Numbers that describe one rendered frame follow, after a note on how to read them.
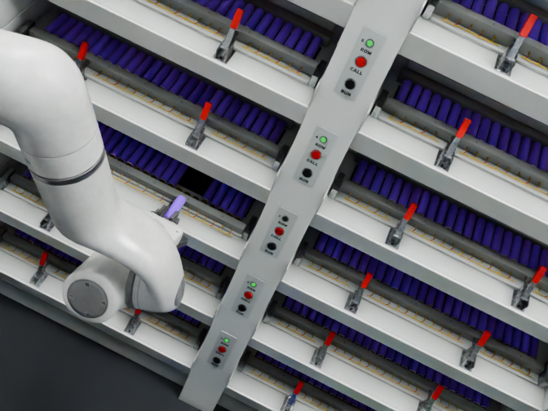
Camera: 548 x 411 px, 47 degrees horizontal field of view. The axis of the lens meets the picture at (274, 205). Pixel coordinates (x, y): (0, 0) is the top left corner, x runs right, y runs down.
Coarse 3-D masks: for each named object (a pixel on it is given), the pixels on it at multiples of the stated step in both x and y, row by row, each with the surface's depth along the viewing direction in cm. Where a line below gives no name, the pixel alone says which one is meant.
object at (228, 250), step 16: (0, 128) 138; (0, 144) 137; (16, 144) 136; (16, 160) 139; (160, 176) 141; (128, 192) 136; (192, 192) 140; (144, 208) 135; (160, 208) 136; (256, 208) 142; (192, 224) 136; (256, 224) 140; (192, 240) 135; (208, 240) 135; (224, 240) 136; (240, 240) 136; (224, 256) 135; (240, 256) 134
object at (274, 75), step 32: (64, 0) 115; (96, 0) 113; (128, 0) 115; (160, 0) 116; (192, 0) 117; (224, 0) 119; (256, 0) 120; (128, 32) 115; (160, 32) 113; (192, 32) 115; (224, 32) 116; (256, 32) 115; (288, 32) 119; (320, 32) 120; (192, 64) 114; (224, 64) 112; (256, 64) 114; (288, 64) 116; (320, 64) 114; (256, 96) 114; (288, 96) 112
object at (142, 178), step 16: (112, 160) 137; (128, 176) 137; (144, 176) 137; (144, 192) 136; (160, 192) 137; (176, 192) 136; (192, 208) 137; (208, 208) 136; (208, 224) 136; (224, 224) 136; (240, 224) 136
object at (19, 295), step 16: (0, 288) 168; (16, 288) 166; (32, 304) 168; (48, 304) 166; (64, 320) 167; (80, 320) 165; (96, 336) 167; (112, 336) 165; (128, 352) 166; (144, 352) 165; (160, 368) 166; (224, 400) 165
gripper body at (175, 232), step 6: (144, 210) 111; (156, 216) 111; (162, 222) 110; (168, 222) 111; (168, 228) 109; (174, 228) 110; (180, 228) 111; (174, 234) 108; (180, 234) 110; (174, 240) 107
